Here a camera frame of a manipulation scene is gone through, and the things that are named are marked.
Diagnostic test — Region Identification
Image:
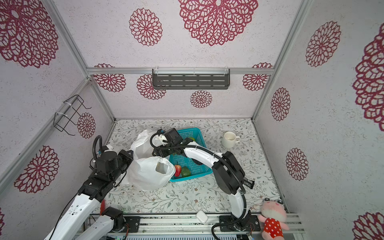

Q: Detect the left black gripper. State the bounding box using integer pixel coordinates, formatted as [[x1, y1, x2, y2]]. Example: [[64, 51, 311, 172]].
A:
[[110, 149, 134, 184]]

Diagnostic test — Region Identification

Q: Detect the red apple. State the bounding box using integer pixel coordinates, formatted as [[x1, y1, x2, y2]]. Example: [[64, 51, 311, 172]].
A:
[[174, 165, 182, 178]]

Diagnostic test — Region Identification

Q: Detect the white plastic bag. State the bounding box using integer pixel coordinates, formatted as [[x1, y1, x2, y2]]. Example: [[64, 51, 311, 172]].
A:
[[122, 130, 176, 191]]

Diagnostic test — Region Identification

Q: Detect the green avocado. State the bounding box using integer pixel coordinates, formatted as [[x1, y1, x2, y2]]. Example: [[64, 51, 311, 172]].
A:
[[181, 167, 192, 178]]

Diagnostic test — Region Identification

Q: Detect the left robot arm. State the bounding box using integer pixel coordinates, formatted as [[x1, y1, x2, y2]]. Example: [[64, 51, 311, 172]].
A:
[[45, 150, 134, 240]]

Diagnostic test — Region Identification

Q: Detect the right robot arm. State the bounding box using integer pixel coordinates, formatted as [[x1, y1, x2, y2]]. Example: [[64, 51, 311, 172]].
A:
[[150, 129, 255, 222]]

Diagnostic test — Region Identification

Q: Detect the teal plastic basket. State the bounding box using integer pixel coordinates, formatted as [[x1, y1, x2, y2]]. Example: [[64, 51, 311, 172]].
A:
[[168, 128, 213, 183]]

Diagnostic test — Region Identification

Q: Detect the white ceramic mug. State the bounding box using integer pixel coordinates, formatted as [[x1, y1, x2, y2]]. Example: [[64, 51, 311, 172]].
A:
[[221, 132, 241, 149]]

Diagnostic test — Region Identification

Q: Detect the white earbuds case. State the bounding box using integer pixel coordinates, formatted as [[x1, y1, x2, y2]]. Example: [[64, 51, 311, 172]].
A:
[[196, 211, 209, 224]]

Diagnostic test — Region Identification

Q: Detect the pink plush toy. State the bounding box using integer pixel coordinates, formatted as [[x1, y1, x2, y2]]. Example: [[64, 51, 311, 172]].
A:
[[258, 198, 290, 240]]

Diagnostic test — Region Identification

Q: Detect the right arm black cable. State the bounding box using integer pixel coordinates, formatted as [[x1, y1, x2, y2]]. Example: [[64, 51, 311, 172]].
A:
[[149, 129, 249, 240]]

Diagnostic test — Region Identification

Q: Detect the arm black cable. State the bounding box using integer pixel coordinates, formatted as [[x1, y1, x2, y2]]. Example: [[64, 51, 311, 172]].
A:
[[149, 129, 249, 240], [89, 134, 104, 172]]

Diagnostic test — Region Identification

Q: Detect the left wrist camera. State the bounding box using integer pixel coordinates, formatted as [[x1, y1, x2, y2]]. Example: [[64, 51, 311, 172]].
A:
[[102, 144, 114, 153]]

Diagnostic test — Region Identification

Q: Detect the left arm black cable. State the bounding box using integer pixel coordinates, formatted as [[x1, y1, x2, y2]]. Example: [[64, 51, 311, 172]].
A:
[[89, 134, 104, 172]]

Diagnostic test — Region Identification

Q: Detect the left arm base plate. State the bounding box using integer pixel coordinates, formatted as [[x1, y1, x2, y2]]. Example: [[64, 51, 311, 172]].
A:
[[120, 216, 141, 234]]

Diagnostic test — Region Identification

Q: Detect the grey wall shelf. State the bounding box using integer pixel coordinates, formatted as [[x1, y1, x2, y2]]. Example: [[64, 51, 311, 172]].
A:
[[152, 69, 231, 90]]

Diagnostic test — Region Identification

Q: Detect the black wire wall rack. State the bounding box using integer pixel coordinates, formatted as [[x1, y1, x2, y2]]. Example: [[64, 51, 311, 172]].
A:
[[53, 95, 91, 136]]

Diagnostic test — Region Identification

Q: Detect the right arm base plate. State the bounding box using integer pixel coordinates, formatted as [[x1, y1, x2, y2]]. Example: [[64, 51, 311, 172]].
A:
[[220, 215, 261, 232]]

